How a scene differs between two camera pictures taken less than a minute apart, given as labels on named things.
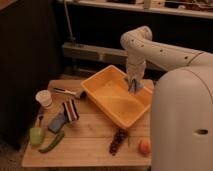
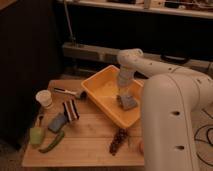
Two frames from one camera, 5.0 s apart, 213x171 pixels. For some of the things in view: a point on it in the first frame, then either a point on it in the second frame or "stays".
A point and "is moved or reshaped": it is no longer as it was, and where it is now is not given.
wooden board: [76, 132] stays
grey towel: [134, 86] is moved or reshaped
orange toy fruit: [144, 146] stays
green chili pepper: [54, 142] stays
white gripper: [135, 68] to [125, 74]
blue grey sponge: [57, 122] stays
